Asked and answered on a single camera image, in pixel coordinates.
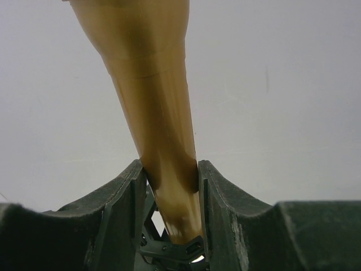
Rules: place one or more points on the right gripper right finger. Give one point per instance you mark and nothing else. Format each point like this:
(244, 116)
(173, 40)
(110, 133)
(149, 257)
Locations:
(243, 233)

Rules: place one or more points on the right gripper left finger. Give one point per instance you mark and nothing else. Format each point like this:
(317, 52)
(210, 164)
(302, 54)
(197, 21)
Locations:
(100, 231)

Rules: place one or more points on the gold microphone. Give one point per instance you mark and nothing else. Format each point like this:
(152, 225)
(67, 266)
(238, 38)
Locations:
(142, 44)

